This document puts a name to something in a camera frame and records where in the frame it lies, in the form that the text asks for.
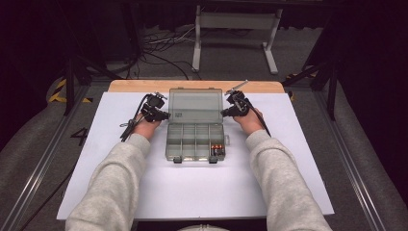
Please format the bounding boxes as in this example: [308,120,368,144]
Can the yellow and black floor tape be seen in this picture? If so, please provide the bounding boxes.
[47,78,94,104]
[287,71,319,102]

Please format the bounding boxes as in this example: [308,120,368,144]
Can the metal floor rail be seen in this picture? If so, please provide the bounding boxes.
[0,85,92,231]
[312,90,388,231]

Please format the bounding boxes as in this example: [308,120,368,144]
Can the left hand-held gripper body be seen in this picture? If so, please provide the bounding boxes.
[140,91,169,123]

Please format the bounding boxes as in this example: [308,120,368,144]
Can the black tripod stand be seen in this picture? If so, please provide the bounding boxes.
[282,61,338,121]
[62,32,124,117]

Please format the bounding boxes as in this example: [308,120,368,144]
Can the person's grey sweater torso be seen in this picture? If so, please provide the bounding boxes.
[177,223,230,231]

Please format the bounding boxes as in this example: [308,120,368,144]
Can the left hand-held gripper black cable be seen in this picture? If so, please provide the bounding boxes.
[18,93,153,231]

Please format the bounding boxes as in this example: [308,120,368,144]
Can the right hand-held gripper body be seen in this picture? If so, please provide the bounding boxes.
[224,80,252,117]

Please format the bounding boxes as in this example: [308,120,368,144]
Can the person's right hand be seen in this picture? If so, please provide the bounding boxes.
[232,107,266,136]

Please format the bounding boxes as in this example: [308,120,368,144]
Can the grey translucent compartment storage box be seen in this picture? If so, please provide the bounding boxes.
[165,88,231,165]

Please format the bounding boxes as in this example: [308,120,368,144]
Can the person's left hand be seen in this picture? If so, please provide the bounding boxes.
[132,113,162,141]

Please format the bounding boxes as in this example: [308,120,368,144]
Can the bundle of floor cables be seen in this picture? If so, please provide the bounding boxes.
[126,25,203,81]

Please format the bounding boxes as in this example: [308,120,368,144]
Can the white metal stand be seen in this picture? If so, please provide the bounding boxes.
[191,4,284,75]

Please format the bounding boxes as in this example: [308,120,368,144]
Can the black backdrop curtain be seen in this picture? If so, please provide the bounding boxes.
[140,0,325,32]

